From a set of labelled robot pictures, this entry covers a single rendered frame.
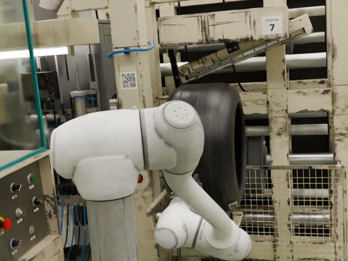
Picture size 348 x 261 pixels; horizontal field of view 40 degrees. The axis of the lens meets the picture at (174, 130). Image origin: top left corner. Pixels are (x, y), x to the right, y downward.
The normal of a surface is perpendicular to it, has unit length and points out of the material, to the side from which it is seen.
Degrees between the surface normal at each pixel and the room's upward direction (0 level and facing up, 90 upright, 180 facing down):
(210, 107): 43
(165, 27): 90
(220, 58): 90
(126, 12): 90
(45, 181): 90
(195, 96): 28
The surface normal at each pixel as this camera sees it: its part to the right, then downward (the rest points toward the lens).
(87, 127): -0.07, -0.57
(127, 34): -0.26, 0.20
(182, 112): 0.18, -0.52
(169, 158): 0.27, 0.76
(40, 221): 0.96, -0.03
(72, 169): 0.02, 0.62
